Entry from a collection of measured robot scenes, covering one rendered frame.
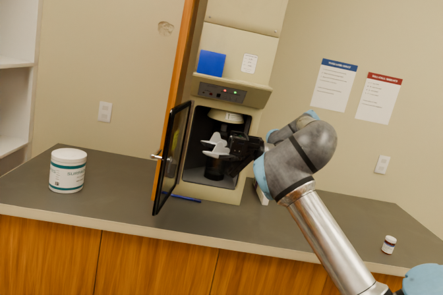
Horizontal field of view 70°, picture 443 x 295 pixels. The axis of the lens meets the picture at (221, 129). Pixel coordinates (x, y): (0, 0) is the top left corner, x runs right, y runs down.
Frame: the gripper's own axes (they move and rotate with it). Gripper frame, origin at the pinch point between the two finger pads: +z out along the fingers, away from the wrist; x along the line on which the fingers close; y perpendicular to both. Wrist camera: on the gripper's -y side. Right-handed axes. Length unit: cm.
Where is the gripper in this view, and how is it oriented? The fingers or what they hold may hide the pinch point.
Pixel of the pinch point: (204, 149)
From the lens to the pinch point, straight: 109.5
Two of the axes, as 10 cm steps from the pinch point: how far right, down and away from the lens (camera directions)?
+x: 1.4, 3.7, -9.2
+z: -9.6, -1.7, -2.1
